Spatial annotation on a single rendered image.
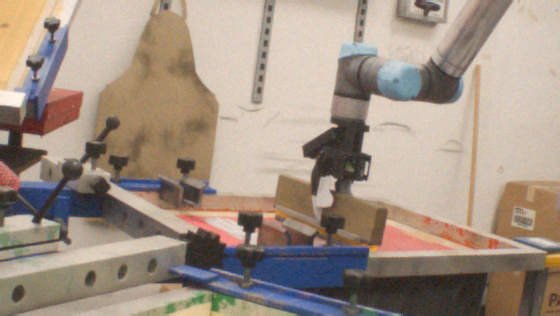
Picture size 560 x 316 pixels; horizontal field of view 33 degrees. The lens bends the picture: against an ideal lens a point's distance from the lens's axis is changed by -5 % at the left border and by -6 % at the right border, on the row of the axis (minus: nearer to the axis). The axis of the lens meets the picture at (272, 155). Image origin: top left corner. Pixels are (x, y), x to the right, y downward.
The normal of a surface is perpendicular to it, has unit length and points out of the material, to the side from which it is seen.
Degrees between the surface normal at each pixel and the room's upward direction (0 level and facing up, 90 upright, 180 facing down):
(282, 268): 90
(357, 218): 87
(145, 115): 89
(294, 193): 87
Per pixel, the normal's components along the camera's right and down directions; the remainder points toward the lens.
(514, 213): -0.81, -0.04
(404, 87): 0.58, 0.21
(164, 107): 0.10, 0.11
